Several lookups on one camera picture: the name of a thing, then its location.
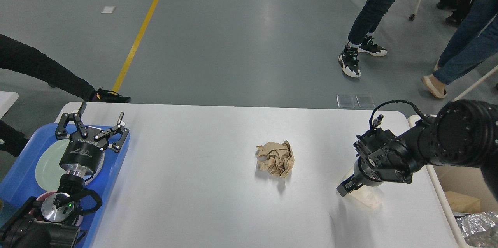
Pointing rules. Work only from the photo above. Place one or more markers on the green plate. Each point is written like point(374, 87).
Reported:
point(48, 171)

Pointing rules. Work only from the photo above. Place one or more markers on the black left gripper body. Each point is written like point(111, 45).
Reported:
point(84, 155)

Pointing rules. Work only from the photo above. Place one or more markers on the seated person in black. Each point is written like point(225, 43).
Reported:
point(25, 59)

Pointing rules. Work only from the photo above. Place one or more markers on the pink plate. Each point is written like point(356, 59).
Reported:
point(90, 178)

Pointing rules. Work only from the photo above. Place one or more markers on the white paper on floor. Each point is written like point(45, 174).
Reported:
point(108, 9)

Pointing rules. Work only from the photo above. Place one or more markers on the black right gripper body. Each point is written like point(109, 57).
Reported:
point(364, 175)

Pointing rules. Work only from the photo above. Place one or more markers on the brown paper bag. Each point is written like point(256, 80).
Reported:
point(463, 203)

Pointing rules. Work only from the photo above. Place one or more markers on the person in blue jeans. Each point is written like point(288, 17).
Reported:
point(474, 41)

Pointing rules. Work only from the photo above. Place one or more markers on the white paper cup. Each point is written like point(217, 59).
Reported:
point(369, 196)

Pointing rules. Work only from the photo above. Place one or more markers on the pink mug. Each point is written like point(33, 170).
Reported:
point(45, 195)

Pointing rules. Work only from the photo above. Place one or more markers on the floor socket plate right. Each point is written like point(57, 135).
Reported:
point(365, 101)

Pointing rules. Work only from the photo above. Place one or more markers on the crumpled brown paper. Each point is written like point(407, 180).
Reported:
point(278, 158)

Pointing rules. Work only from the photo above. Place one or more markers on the walking person black trousers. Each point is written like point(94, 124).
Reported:
point(360, 38)

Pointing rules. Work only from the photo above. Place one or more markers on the floor socket plate left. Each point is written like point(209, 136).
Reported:
point(345, 101)

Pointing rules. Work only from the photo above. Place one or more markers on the floor socket plate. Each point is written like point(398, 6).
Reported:
point(345, 101)
point(365, 101)

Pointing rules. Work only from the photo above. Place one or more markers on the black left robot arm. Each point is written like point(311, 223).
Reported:
point(55, 193)

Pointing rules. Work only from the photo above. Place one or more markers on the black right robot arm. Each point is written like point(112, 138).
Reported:
point(464, 133)

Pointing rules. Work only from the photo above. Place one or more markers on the beige plastic bin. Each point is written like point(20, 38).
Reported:
point(463, 180)

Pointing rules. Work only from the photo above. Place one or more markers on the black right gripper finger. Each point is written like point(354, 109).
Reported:
point(349, 185)

